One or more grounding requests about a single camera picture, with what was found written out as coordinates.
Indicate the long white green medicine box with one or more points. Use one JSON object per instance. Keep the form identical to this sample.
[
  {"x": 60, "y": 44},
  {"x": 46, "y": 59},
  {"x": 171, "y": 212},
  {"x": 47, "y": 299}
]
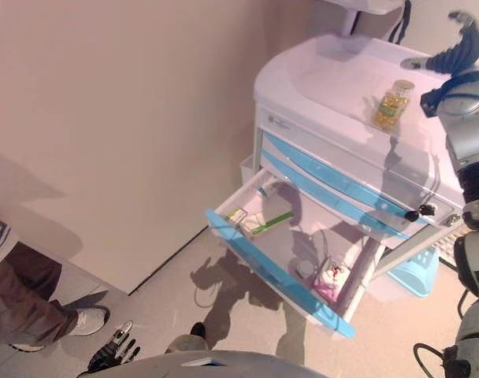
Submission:
[{"x": 259, "y": 225}]

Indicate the light blue plastic bin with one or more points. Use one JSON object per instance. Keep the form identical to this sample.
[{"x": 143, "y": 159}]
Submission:
[{"x": 416, "y": 275}]

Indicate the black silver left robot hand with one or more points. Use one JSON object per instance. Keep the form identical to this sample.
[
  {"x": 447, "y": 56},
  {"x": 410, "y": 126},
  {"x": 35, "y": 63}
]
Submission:
[{"x": 109, "y": 352}]

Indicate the brown trousers of person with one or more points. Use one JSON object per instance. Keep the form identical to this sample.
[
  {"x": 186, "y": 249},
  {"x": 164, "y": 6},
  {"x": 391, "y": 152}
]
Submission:
[{"x": 23, "y": 299}]

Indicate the grey robot torso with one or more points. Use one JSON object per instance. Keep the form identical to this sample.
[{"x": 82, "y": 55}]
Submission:
[{"x": 223, "y": 366}]

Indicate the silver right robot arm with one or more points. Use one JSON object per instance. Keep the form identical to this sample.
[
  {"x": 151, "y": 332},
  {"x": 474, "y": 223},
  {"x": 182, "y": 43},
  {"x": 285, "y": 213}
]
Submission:
[{"x": 468, "y": 130}]

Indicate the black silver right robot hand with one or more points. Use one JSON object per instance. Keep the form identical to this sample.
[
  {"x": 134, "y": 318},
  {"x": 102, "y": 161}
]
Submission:
[{"x": 466, "y": 55}]

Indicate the white medical cart blue drawers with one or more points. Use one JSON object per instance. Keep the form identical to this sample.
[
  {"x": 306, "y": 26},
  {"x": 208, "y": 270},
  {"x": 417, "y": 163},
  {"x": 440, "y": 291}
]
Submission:
[{"x": 322, "y": 78}]

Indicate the white side bin of cart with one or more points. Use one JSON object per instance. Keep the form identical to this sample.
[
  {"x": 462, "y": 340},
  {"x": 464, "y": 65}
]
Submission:
[{"x": 247, "y": 173}]

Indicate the blue white tube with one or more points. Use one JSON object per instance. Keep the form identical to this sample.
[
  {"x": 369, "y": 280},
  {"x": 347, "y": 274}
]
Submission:
[{"x": 265, "y": 191}]

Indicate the grey white sneaker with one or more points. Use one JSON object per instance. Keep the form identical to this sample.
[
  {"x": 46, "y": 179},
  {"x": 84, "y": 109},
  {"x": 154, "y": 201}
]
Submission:
[
  {"x": 27, "y": 347},
  {"x": 88, "y": 321}
]

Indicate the blue fronted white cart drawer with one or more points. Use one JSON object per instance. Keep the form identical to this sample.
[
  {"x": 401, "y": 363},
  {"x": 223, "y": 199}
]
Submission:
[{"x": 263, "y": 262}]

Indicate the black key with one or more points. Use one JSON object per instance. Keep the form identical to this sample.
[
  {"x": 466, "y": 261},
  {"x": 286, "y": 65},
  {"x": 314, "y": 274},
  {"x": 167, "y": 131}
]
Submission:
[
  {"x": 413, "y": 216},
  {"x": 426, "y": 210}
]

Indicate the white lattice side basket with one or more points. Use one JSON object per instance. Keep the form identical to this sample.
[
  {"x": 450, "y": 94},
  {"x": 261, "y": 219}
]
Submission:
[{"x": 444, "y": 242}]

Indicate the silver cart latch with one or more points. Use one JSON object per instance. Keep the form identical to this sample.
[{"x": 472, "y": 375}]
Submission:
[{"x": 450, "y": 221}]

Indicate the clear bottle of yellow capsules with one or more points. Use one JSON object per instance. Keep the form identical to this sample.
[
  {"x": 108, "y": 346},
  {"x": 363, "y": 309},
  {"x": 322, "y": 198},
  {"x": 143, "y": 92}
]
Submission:
[{"x": 391, "y": 108}]

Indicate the small green white medicine box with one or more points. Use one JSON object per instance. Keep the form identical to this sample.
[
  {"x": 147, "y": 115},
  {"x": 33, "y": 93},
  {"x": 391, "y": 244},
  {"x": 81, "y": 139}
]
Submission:
[{"x": 237, "y": 216}]

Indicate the pink box with red figure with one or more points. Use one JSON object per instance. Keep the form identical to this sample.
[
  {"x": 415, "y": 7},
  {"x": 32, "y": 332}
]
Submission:
[{"x": 330, "y": 279}]

